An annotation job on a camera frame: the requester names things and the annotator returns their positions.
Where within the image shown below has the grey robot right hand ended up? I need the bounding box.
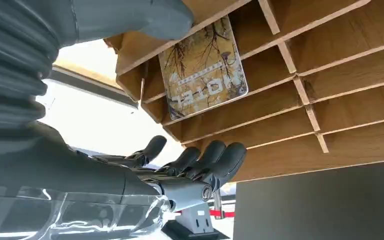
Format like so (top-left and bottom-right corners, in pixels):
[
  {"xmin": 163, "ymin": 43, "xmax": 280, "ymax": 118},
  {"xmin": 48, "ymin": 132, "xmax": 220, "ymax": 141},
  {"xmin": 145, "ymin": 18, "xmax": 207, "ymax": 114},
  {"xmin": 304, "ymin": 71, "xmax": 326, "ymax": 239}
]
[{"xmin": 0, "ymin": 0, "xmax": 248, "ymax": 212}]

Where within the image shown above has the clear plastic guard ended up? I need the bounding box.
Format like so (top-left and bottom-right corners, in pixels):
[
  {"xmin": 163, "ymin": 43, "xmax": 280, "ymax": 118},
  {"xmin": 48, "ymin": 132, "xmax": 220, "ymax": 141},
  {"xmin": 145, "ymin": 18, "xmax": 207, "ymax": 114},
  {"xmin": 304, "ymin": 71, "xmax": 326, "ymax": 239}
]
[{"xmin": 0, "ymin": 183, "xmax": 171, "ymax": 240}]

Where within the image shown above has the grey stand on black base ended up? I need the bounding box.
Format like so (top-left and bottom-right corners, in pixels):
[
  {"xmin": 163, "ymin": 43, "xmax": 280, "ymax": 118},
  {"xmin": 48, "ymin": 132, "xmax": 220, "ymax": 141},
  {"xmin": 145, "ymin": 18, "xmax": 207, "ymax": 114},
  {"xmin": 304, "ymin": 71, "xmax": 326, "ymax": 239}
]
[{"xmin": 161, "ymin": 202, "xmax": 230, "ymax": 240}]

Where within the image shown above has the red barrier belt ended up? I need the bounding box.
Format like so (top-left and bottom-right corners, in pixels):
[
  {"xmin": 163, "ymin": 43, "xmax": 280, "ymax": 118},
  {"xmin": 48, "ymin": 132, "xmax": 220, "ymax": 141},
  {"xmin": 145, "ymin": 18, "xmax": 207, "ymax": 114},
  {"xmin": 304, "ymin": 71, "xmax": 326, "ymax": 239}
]
[{"xmin": 208, "ymin": 209, "xmax": 236, "ymax": 219}]

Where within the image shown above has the dark grey laptop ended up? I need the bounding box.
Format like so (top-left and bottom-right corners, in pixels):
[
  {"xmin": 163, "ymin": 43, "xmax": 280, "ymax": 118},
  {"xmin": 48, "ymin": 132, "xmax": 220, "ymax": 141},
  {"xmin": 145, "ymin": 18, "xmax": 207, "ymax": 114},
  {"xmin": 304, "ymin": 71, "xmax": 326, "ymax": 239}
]
[{"xmin": 233, "ymin": 158, "xmax": 384, "ymax": 240}]

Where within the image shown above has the wooden card box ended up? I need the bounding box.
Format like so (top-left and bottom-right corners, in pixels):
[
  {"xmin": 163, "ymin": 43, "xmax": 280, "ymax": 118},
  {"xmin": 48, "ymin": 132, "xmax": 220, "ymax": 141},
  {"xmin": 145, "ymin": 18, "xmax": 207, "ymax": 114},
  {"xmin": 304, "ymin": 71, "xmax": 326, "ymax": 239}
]
[{"xmin": 104, "ymin": 0, "xmax": 384, "ymax": 184}]

